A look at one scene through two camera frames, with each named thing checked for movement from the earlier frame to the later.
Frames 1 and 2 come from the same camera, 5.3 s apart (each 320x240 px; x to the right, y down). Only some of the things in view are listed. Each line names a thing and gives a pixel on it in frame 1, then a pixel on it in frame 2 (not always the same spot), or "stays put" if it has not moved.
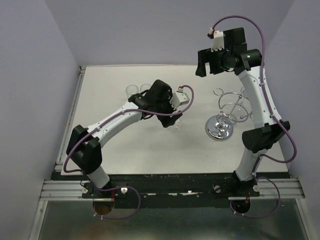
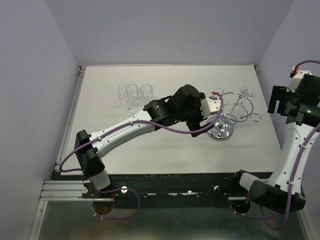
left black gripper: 166,120 → 195,125
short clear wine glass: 131,89 stays put
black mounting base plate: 174,191 stays put
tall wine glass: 176,124 → 125,95
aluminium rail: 63,190 stays put
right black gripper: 206,56 → 279,93
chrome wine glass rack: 233,107 stays put
